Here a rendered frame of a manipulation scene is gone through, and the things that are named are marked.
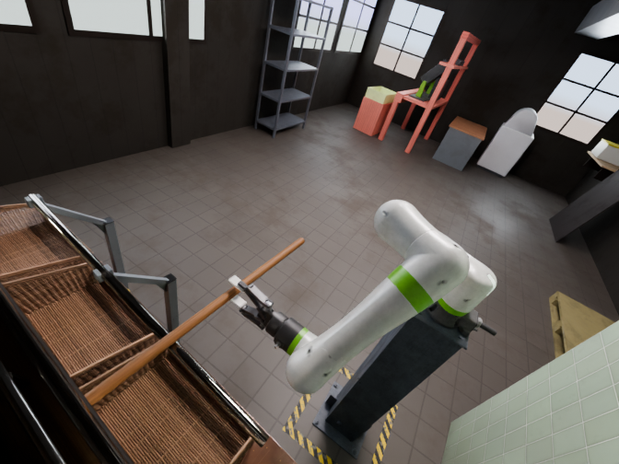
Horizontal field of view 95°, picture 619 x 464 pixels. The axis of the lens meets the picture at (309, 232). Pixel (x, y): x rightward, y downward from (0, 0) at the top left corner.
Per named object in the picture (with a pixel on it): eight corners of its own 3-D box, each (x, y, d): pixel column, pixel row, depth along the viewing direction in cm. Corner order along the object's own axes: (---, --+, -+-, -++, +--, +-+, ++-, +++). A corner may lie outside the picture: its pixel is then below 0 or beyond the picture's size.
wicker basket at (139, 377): (143, 597, 82) (129, 601, 65) (45, 448, 100) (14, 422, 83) (258, 438, 117) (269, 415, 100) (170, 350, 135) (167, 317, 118)
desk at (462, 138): (468, 156, 721) (487, 127, 675) (462, 172, 617) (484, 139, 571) (440, 145, 741) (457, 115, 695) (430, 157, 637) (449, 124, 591)
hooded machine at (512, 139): (504, 172, 696) (548, 114, 609) (504, 179, 650) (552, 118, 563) (476, 159, 715) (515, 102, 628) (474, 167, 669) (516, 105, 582)
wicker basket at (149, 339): (40, 439, 101) (8, 411, 84) (-21, 335, 120) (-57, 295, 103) (168, 346, 136) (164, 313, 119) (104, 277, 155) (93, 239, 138)
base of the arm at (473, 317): (490, 326, 112) (500, 318, 109) (489, 354, 101) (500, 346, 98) (428, 290, 119) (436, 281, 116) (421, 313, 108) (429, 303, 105)
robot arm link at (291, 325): (302, 335, 94) (309, 320, 89) (280, 362, 86) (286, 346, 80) (288, 324, 96) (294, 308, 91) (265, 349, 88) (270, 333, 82)
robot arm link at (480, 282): (443, 280, 117) (471, 247, 105) (474, 311, 108) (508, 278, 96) (423, 288, 110) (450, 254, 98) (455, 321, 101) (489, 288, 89)
